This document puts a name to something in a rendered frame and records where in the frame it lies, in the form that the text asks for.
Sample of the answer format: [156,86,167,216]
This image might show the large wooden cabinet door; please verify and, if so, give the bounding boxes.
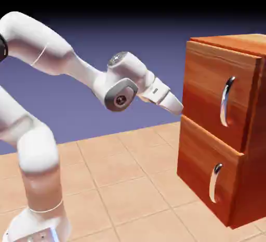
[182,41,263,153]

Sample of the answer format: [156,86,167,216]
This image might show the brown wooden cabinet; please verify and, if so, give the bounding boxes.
[177,33,266,230]

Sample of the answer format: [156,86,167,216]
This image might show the long curved metal handle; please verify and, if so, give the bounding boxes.
[220,76,236,128]

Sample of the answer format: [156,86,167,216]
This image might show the short curved metal handle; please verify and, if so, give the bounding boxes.
[209,163,223,204]

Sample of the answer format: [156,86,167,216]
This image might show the small wooden cabinet door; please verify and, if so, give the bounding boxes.
[177,114,244,227]

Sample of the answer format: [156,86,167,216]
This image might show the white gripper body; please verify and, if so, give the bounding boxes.
[162,90,184,116]

